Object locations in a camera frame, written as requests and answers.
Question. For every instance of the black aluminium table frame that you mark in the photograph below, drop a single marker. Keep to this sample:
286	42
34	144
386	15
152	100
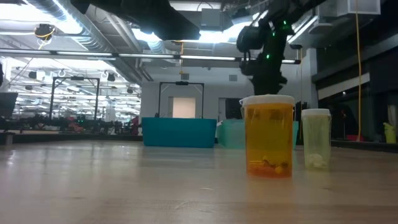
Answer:
77	138

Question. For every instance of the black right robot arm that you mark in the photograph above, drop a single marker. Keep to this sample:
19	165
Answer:
273	43

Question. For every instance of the black ceiling dome device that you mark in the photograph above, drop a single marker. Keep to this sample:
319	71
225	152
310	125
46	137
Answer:
44	31

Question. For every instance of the teal plastic bin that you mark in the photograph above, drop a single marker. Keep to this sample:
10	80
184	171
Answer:
231	135

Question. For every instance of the black background station frame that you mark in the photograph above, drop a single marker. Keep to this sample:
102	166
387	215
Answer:
182	83
74	78

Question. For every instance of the dark monitor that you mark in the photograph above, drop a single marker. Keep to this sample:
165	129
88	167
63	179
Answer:
7	104

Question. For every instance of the black wall security camera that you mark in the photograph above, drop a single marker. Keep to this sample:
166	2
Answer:
296	46

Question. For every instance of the dark blue plastic bin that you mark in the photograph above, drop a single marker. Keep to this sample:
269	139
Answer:
178	133

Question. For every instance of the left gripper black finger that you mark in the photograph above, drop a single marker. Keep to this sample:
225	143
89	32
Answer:
174	25

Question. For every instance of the red background object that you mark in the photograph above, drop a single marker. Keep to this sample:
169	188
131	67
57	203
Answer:
134	125

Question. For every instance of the long ceiling light strip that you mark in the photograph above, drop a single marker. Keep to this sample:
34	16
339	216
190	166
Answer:
205	58

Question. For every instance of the yellow-green background object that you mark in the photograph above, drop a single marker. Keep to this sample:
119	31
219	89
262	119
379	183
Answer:
389	133

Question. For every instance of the large orange pill bottle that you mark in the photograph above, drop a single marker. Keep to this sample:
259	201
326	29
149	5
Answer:
269	140

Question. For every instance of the small pale green pill bottle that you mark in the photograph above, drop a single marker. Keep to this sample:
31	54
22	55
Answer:
315	140

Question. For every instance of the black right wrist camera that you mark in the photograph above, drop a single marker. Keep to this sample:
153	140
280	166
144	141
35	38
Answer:
248	67

